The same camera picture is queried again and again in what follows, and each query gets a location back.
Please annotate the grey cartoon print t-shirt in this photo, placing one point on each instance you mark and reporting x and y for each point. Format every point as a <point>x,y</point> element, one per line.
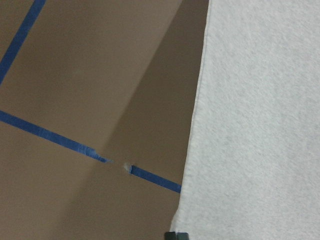
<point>252,170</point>

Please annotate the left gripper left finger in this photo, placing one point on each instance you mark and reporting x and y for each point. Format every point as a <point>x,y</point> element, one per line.
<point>170,235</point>

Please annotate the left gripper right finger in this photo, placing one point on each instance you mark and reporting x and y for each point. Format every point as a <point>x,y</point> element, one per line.
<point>182,236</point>

